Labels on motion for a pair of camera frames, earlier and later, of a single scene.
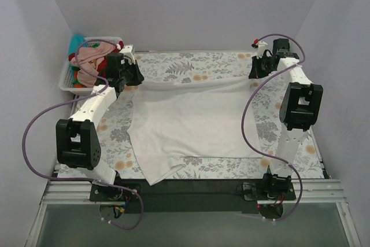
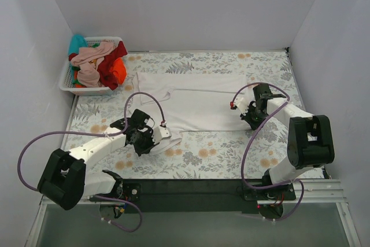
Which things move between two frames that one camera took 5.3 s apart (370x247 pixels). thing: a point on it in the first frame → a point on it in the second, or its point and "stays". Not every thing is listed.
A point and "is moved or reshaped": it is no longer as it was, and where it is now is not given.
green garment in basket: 76,83 stays
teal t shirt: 75,43 stays
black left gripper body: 134,74 → 143,144
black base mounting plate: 191,195 stays
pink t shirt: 87,60 stays
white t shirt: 171,120 is moved or reshaped
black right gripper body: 257,68 → 254,118
